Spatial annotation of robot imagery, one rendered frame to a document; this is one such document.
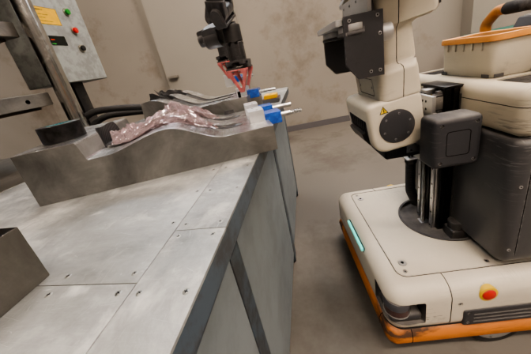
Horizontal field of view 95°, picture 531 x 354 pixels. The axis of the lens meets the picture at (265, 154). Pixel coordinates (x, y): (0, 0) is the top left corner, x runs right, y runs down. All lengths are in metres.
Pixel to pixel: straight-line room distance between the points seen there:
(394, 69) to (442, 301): 0.69
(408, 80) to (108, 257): 0.78
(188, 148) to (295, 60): 2.95
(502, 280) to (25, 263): 1.07
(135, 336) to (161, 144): 0.35
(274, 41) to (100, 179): 2.99
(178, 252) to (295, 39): 3.21
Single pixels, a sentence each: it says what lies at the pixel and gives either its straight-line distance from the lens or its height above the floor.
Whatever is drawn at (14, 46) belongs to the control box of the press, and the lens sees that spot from 1.55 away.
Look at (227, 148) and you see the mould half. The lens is 0.52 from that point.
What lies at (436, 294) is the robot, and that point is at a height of 0.26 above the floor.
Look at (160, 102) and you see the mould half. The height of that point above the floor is 0.92.
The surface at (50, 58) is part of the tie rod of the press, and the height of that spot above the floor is 1.15.
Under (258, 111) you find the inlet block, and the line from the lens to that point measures 0.57.
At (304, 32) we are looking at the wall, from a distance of 3.41.
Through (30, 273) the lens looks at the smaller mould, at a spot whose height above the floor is 0.82.
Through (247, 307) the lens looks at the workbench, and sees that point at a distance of 0.57.
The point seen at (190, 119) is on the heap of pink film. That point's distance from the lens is 0.57.
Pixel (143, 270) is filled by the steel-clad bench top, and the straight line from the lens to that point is 0.32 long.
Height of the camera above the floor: 0.98
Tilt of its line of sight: 20 degrees down
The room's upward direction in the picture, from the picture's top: 12 degrees counter-clockwise
